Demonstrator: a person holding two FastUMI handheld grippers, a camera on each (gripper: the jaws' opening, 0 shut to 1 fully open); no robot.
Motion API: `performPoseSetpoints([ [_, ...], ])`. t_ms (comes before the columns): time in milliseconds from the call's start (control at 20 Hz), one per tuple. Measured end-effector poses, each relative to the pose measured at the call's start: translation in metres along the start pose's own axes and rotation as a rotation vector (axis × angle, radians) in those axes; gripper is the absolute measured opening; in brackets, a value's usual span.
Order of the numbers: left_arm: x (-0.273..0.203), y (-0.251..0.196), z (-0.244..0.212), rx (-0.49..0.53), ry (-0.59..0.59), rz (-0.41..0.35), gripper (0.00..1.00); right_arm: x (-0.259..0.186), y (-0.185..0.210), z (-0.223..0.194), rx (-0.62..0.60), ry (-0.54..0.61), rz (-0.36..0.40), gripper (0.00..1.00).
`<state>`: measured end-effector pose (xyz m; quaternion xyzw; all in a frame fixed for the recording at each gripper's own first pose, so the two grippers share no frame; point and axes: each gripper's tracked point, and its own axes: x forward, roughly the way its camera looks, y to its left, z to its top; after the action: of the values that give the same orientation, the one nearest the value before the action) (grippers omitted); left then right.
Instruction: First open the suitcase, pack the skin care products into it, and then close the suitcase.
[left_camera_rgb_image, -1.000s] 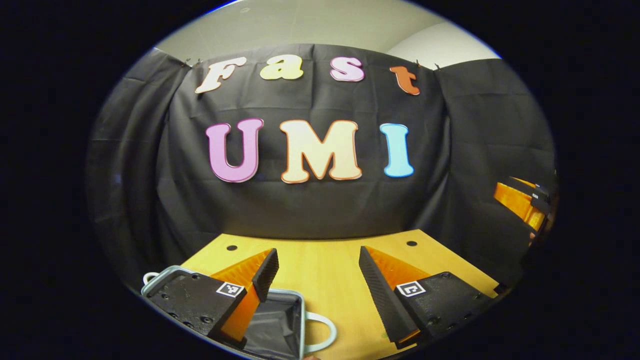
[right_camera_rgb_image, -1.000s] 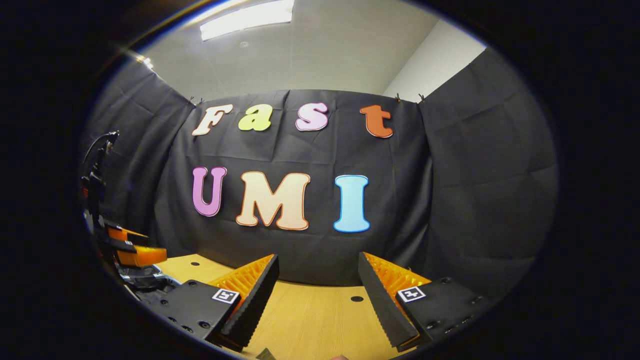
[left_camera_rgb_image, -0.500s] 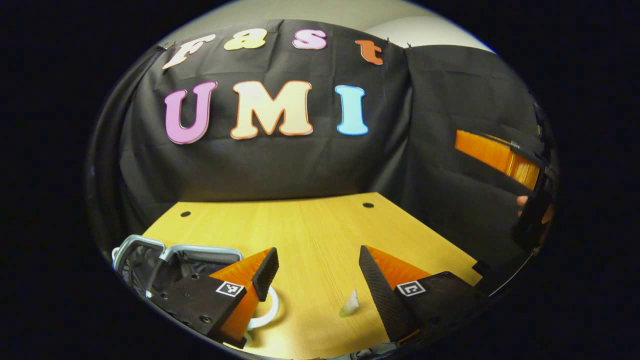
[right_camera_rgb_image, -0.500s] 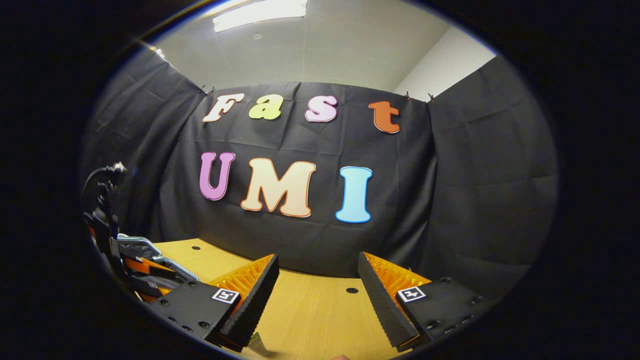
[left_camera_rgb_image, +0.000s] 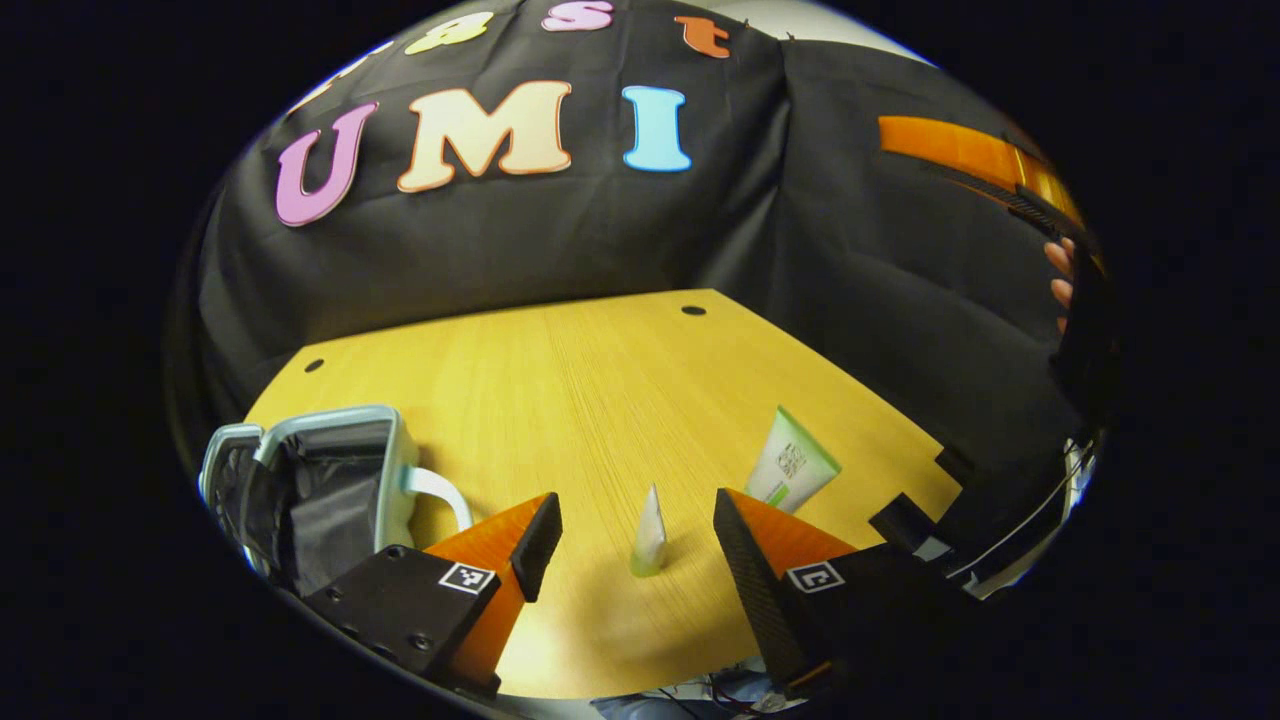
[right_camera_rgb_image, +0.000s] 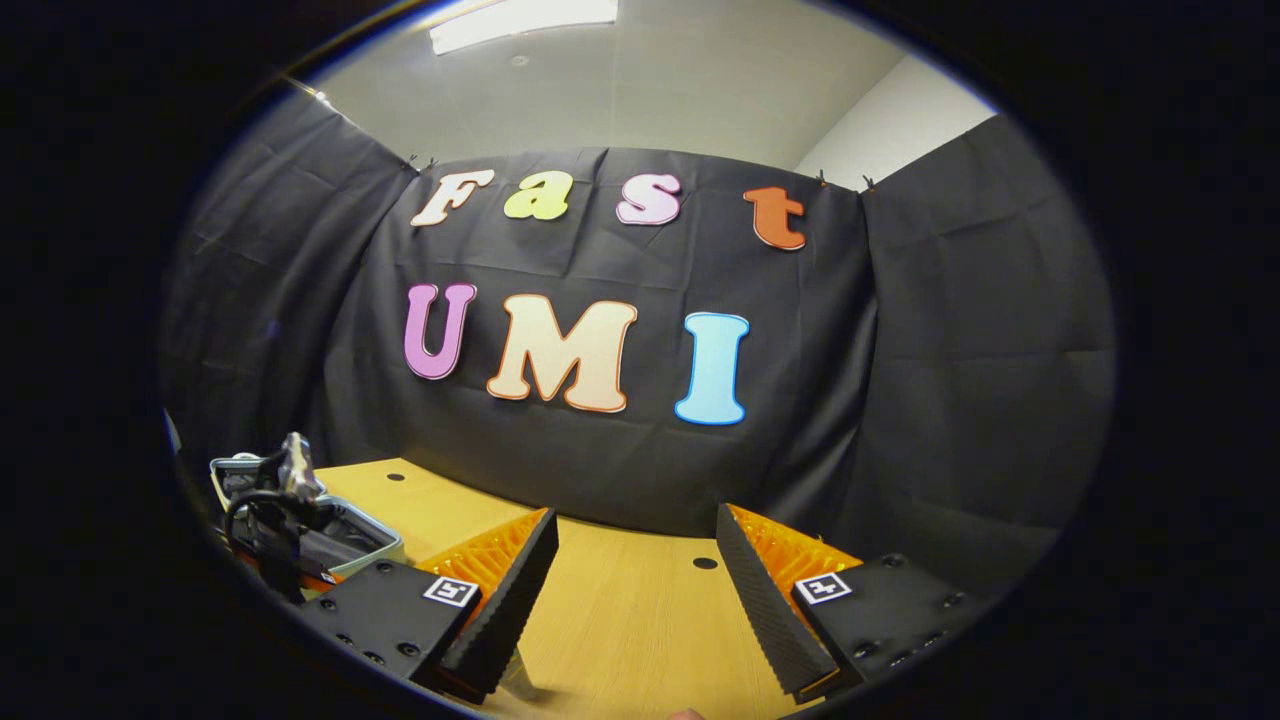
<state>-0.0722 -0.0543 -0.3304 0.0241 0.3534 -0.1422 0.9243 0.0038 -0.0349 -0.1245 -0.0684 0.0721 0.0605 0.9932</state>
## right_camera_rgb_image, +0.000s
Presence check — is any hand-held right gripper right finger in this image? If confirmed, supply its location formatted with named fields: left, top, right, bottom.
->
left=716, top=504, right=989, bottom=701

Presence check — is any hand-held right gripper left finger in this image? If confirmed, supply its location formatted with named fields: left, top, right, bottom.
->
left=298, top=508, right=561, bottom=706

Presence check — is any black backdrop cloth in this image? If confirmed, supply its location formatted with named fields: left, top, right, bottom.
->
left=160, top=85, right=1119, bottom=591

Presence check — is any long ceiling light panel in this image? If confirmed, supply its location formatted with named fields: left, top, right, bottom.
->
left=430, top=0, right=619, bottom=56

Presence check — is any black cable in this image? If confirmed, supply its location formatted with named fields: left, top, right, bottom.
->
left=222, top=455, right=301, bottom=561

